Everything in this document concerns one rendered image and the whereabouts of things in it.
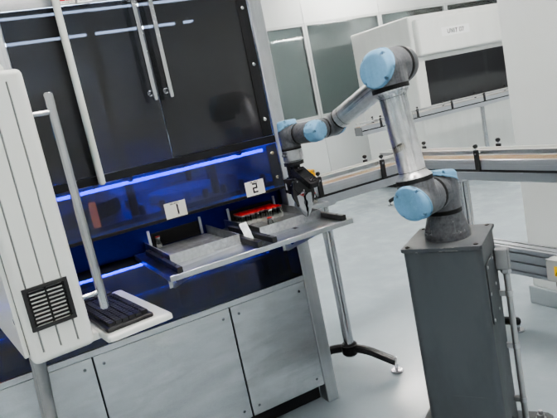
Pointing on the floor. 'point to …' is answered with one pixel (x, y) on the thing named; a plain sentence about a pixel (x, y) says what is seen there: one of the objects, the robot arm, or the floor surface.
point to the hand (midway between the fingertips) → (307, 213)
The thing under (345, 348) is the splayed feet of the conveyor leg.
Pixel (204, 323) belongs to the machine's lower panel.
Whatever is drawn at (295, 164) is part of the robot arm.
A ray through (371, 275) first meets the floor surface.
